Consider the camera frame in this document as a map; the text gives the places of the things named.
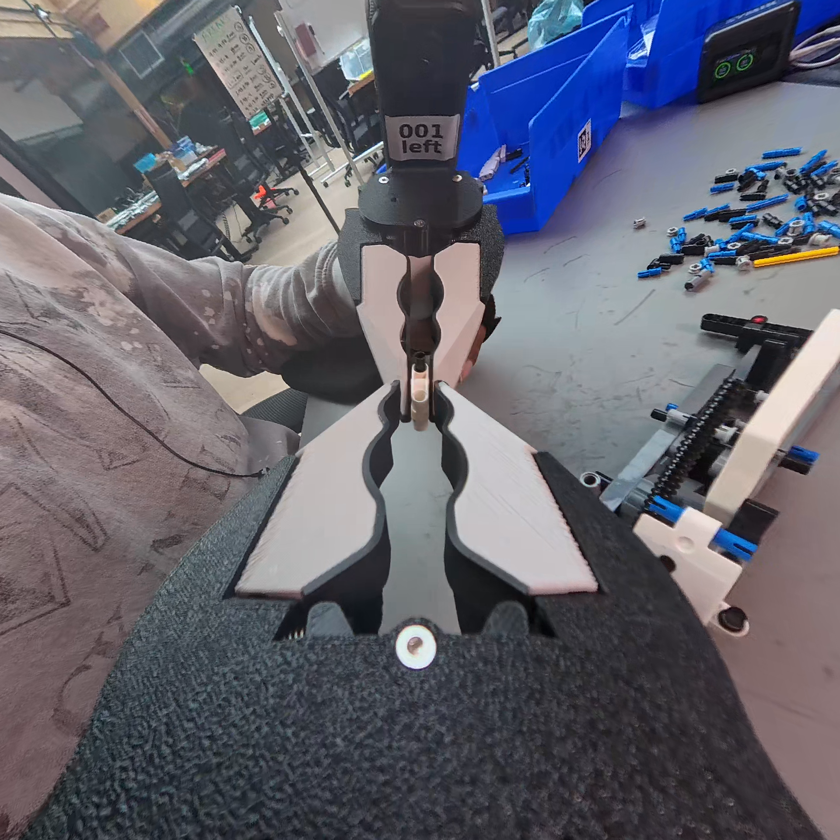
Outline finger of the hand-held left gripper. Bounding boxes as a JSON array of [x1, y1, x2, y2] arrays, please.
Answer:
[[429, 243, 486, 388], [357, 243, 410, 384]]

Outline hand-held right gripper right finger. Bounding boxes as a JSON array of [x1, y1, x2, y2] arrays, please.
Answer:
[[433, 382, 598, 596]]

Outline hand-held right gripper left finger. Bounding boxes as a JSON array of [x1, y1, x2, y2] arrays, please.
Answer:
[[234, 380, 401, 599]]

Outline white square toy connector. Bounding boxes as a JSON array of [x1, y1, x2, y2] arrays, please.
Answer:
[[407, 364, 433, 431]]

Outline blue bin with square tag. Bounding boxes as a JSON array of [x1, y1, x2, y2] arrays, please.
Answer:
[[456, 15, 634, 233]]

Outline white spotted toy panel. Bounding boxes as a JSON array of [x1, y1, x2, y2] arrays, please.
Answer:
[[633, 506, 752, 637]]

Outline grey black toy chassis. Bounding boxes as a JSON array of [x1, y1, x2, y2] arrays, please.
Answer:
[[580, 308, 840, 637]]

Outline person's left forearm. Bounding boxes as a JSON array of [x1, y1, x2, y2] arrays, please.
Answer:
[[131, 242, 361, 377]]

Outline grey desk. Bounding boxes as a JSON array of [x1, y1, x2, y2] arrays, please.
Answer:
[[298, 65, 840, 840]]

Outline cluttered brown desk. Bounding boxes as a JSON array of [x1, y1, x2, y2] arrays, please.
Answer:
[[94, 148, 230, 263]]

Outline person's left hand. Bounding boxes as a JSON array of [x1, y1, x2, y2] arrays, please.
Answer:
[[460, 295, 504, 385]]

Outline black oval pad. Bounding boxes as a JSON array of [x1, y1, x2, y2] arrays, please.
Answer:
[[281, 340, 387, 401]]

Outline black mesh chair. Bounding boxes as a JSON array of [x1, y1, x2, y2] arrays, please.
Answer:
[[239, 390, 309, 433]]

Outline loose toy parts in bin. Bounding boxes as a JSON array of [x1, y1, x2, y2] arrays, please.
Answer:
[[479, 144, 532, 181]]

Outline teal plastic bag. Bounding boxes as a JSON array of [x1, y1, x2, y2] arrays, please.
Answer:
[[528, 0, 584, 47]]

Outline printed chart board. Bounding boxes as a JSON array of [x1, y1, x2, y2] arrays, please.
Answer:
[[194, 6, 289, 122]]

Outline black office chair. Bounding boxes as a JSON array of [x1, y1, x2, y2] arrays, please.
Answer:
[[222, 107, 298, 230]]

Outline blue plastic bin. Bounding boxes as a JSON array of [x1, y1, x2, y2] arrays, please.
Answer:
[[584, 0, 840, 108]]

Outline pile of blue black pins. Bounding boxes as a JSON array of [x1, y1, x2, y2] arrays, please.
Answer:
[[636, 148, 840, 289]]

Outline black power bank green display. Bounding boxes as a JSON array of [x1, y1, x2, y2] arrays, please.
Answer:
[[695, 0, 803, 105]]

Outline yellow toy axle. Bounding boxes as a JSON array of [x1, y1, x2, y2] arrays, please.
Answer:
[[753, 246, 840, 267]]

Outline black cord with toggle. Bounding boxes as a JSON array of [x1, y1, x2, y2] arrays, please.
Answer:
[[0, 327, 270, 478]]

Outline white cable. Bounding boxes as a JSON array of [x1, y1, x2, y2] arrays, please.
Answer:
[[790, 22, 840, 69]]

